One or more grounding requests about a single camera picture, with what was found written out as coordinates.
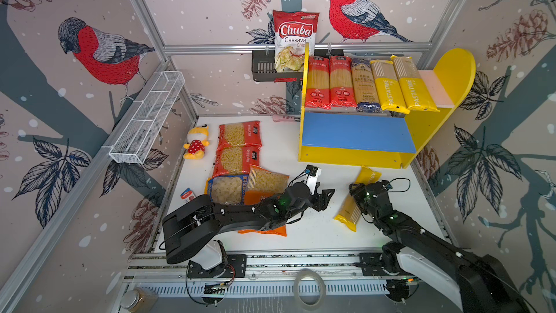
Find yellow plush toy red dress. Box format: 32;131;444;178
183;125;210;160

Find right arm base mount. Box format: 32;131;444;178
354;241;412;278

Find white mesh wall shelf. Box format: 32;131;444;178
109;70;185;165

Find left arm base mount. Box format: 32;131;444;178
186;240;247;279

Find red macaroni bag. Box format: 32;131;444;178
218;121;262;149
212;146;260;178

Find dark blue spaghetti bag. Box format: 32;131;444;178
351;58;382;113

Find red macaroni bag far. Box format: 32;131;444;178
218;121;262;149

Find red macaroni bag near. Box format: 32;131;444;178
212;146;260;178

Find glass jar with lid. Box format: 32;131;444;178
120;287;159;313

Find yellow shelf pink blue boards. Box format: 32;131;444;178
298;49;476;169

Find clear tape roll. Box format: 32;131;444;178
292;269;327;312

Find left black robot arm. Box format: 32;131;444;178
162;182;335;265

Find orange Pastatime macaroni bag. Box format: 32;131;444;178
237;164;290;238

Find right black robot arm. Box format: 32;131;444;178
349;181;533;312

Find blue macaroni bag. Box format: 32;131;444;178
206;175;248;205

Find yellow Pastatime spaghetti bag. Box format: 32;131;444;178
370;60;410;114
390;55;439;112
334;166;382;232

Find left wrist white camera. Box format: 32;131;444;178
304;165;321;195

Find red Chuba cassava chips bag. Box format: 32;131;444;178
273;10;319;72

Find red spaghetti bag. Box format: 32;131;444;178
305;56;331;110
330;56;357;108

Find black wire wall basket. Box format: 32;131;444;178
251;48;345;83

